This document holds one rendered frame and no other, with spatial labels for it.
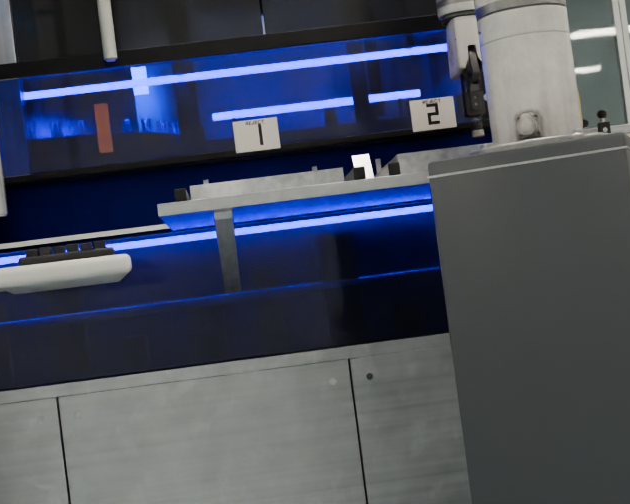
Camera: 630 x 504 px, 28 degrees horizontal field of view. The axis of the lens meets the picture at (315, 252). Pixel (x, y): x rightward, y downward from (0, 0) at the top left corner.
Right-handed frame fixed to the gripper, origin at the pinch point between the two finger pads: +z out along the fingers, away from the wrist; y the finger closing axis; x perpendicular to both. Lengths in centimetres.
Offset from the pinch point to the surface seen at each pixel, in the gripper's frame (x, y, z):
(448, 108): -1.3, -17.8, -2.2
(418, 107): -7.0, -17.8, -3.0
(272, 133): -35.3, -17.7, -1.4
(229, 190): -44.7, 8.2, 10.6
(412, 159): -15.0, 19.4, 10.2
